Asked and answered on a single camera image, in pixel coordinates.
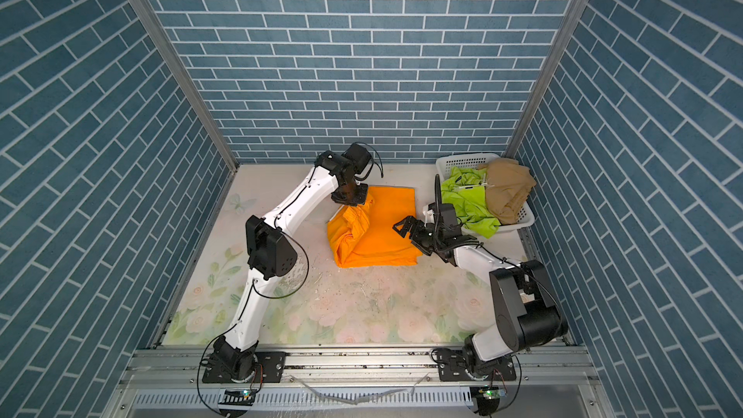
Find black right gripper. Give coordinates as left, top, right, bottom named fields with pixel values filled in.
left=394, top=215, right=444, bottom=255

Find orange shorts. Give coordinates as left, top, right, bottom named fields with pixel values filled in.
left=327, top=186, right=422, bottom=268

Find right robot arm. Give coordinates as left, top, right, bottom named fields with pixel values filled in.
left=393, top=216, right=568, bottom=370

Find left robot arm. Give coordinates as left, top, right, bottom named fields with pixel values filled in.
left=202, top=142, right=373, bottom=382

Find neon green shorts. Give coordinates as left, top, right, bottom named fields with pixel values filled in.
left=440, top=166, right=500, bottom=239

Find tan brown shorts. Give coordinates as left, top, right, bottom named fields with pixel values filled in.
left=476, top=158, right=537, bottom=226

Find white plastic laundry basket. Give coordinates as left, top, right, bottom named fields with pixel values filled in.
left=435, top=153, right=536, bottom=239

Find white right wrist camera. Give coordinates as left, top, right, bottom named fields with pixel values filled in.
left=423, top=202, right=461, bottom=233

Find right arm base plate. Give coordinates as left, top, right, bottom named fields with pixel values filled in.
left=430, top=348, right=517, bottom=382

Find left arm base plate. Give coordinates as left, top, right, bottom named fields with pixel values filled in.
left=199, top=351, right=286, bottom=384

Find aluminium corner post left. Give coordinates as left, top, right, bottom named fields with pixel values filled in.
left=127, top=0, right=239, bottom=173

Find aluminium corner post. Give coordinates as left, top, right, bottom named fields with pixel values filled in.
left=503, top=0, right=588, bottom=158
left=127, top=0, right=239, bottom=173

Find aluminium front rail frame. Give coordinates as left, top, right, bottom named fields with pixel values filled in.
left=103, top=343, right=613, bottom=417

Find aluminium corner post right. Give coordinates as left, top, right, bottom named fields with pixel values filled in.
left=503, top=0, right=588, bottom=158

